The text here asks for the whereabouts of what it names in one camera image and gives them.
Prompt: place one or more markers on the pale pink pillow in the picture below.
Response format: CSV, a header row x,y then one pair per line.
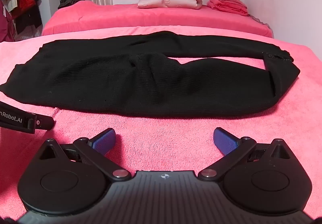
x,y
168,2

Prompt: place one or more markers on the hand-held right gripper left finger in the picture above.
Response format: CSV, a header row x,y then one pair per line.
x,y
105,141

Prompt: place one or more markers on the pink towel blanket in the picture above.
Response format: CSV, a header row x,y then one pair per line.
x,y
161,138

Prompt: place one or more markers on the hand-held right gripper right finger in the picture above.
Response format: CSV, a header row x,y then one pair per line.
x,y
224,142

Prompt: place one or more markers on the maroon cloth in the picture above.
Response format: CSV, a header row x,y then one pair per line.
x,y
6,27

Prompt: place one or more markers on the pink bed sheet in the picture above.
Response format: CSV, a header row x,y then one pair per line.
x,y
151,17

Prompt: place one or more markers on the hanging clothes on rack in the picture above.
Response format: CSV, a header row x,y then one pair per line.
x,y
34,17

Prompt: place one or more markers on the folded coral pink blanket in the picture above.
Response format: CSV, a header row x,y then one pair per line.
x,y
226,4

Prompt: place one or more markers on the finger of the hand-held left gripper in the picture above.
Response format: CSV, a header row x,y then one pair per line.
x,y
45,122

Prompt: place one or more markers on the black pants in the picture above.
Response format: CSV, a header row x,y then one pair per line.
x,y
125,83

